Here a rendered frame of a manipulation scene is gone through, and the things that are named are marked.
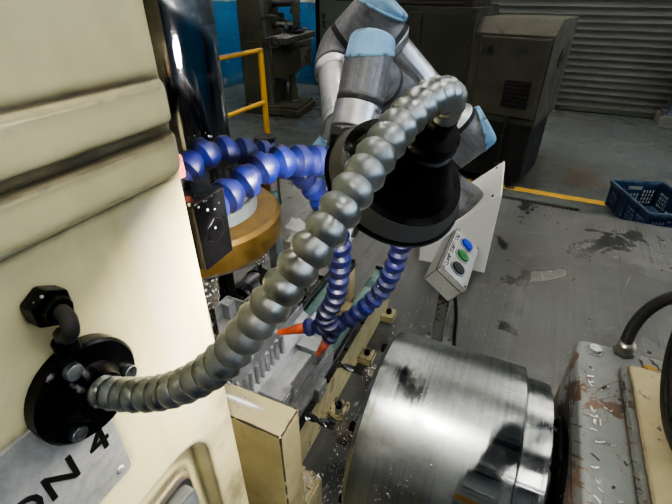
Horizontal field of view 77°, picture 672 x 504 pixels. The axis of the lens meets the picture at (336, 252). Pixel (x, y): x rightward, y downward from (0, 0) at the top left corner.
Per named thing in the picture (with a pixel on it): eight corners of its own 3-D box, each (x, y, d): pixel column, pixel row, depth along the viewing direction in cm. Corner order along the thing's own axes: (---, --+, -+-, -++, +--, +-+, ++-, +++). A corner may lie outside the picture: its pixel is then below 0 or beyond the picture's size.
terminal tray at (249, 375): (239, 410, 55) (232, 372, 51) (178, 382, 59) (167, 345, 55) (287, 350, 64) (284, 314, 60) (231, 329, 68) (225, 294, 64)
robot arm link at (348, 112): (345, 111, 72) (390, 116, 69) (339, 137, 72) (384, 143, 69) (328, 95, 65) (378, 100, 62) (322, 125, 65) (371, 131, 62)
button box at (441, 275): (448, 302, 85) (467, 290, 81) (422, 278, 84) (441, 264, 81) (463, 260, 98) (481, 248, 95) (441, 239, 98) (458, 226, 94)
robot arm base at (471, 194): (444, 211, 140) (426, 188, 139) (484, 185, 132) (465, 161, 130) (439, 230, 128) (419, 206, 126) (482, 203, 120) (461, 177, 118)
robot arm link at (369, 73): (408, 47, 67) (382, 20, 60) (393, 115, 68) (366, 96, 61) (368, 50, 72) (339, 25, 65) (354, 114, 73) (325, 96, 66)
